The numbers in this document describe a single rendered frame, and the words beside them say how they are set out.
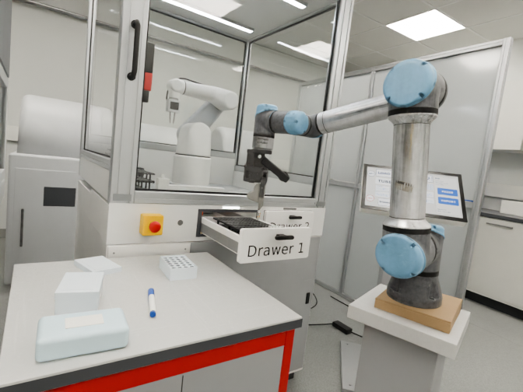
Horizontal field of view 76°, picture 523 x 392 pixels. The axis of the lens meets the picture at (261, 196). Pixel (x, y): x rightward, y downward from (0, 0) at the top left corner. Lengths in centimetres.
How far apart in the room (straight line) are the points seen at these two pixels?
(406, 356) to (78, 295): 85
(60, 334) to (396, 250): 73
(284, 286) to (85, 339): 113
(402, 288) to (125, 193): 93
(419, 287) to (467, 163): 162
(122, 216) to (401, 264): 89
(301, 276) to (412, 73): 114
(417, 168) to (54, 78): 403
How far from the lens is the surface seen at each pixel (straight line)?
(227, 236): 116
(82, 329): 73
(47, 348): 72
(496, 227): 386
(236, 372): 88
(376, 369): 114
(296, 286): 174
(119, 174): 122
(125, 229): 126
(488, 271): 393
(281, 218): 153
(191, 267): 106
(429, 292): 107
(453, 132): 265
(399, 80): 90
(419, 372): 110
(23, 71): 446
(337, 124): 114
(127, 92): 123
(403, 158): 90
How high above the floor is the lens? 114
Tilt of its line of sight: 6 degrees down
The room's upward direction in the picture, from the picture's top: 7 degrees clockwise
